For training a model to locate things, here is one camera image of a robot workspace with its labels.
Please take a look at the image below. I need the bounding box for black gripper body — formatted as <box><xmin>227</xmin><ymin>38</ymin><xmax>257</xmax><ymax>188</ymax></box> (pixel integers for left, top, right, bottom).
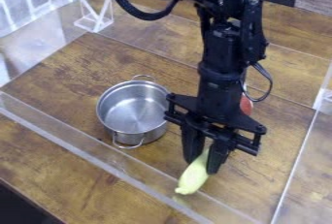
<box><xmin>164</xmin><ymin>93</ymin><xmax>267</xmax><ymax>155</ymax></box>

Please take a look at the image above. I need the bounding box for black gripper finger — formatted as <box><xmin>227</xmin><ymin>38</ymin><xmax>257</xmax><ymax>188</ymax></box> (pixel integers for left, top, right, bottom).
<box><xmin>206</xmin><ymin>138</ymin><xmax>233</xmax><ymax>175</ymax></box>
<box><xmin>182</xmin><ymin>124</ymin><xmax>204</xmax><ymax>164</ymax></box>

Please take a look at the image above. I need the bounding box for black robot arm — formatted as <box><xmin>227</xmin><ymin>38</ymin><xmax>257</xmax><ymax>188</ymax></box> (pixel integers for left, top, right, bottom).
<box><xmin>166</xmin><ymin>0</ymin><xmax>267</xmax><ymax>175</ymax></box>

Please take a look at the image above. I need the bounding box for red toy mushroom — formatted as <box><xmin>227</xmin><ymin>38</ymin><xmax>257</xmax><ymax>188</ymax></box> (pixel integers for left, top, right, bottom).
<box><xmin>239</xmin><ymin>95</ymin><xmax>253</xmax><ymax>115</ymax></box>

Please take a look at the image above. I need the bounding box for small steel pot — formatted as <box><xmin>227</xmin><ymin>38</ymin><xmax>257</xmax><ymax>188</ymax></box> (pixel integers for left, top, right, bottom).
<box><xmin>96</xmin><ymin>75</ymin><xmax>168</xmax><ymax>149</ymax></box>

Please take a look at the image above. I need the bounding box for clear acrylic bracket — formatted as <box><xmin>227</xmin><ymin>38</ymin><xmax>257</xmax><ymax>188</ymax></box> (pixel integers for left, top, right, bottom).
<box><xmin>73</xmin><ymin>0</ymin><xmax>113</xmax><ymax>33</ymax></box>

